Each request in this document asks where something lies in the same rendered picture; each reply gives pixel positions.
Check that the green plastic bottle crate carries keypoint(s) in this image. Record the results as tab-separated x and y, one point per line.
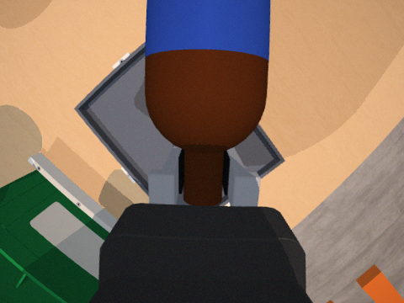
53	244

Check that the brown bottle with blue label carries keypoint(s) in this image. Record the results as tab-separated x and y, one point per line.
206	82

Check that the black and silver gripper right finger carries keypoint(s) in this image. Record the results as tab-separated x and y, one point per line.
242	187

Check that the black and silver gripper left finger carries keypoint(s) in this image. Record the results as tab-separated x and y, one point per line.
165	184

